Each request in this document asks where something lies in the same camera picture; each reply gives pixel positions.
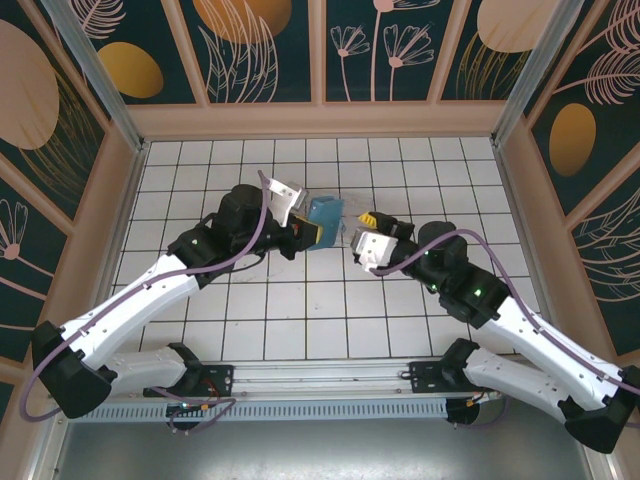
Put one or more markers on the aluminium frame post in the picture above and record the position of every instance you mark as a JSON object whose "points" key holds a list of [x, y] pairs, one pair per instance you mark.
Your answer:
{"points": [[107, 85], [529, 75]]}

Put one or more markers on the aluminium mounting rail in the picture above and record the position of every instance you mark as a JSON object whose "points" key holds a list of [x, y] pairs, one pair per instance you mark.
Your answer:
{"points": [[320, 377]]}

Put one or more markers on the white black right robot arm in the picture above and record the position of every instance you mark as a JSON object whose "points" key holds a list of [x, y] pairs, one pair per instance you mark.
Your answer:
{"points": [[550, 345]]}

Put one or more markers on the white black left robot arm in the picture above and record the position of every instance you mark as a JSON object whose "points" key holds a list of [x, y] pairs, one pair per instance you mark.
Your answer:
{"points": [[140, 300]]}

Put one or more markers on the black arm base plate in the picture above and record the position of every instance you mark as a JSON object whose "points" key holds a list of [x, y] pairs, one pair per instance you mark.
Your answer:
{"points": [[220, 377], [425, 380]]}

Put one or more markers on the grey metal sheet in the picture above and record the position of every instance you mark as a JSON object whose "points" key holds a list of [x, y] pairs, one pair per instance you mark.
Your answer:
{"points": [[320, 450]]}

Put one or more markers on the teal leather card holder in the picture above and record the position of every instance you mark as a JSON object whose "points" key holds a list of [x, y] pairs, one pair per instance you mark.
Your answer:
{"points": [[327, 220]]}

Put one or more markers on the aluminium table edge rail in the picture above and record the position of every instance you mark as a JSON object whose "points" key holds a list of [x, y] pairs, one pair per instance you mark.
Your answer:
{"points": [[127, 200], [513, 200]]}

